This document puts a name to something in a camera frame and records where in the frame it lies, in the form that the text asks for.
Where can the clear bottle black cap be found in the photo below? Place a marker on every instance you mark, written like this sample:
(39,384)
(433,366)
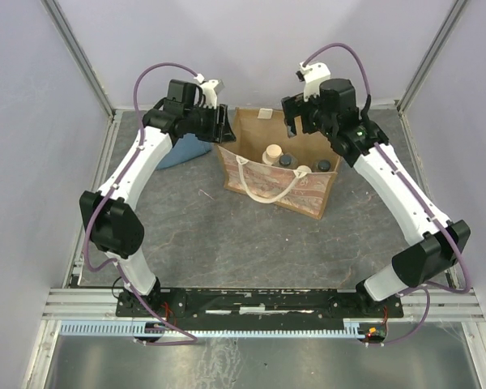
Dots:
(287,161)

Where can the blue cloth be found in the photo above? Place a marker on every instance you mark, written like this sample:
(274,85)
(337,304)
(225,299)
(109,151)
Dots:
(187,148)

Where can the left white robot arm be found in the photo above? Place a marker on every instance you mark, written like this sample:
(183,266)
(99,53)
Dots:
(108,213)

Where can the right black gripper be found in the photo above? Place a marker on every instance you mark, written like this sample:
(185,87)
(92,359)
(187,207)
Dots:
(290,112)

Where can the brown canvas tote bag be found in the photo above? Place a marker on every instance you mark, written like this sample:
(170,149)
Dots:
(244,172)

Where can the aluminium frame rail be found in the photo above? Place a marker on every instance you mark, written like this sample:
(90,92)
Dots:
(100,304)

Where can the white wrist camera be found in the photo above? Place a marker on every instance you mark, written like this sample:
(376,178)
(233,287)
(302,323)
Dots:
(211,88)
(312,76)

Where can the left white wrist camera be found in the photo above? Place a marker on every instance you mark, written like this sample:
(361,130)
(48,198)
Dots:
(211,88)

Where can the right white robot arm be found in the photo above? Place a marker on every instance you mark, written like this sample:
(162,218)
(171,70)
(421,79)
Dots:
(436,243)

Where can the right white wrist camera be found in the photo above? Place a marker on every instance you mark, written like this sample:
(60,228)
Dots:
(312,76)

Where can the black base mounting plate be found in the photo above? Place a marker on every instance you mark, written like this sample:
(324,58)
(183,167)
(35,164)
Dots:
(193,303)

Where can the clear square perfume bottle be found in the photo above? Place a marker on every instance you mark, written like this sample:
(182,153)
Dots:
(322,166)

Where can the peach lotion bottle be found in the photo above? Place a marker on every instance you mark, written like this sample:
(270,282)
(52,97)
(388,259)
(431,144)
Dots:
(271,154)

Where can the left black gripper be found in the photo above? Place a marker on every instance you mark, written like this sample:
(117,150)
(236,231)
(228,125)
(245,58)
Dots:
(219,124)

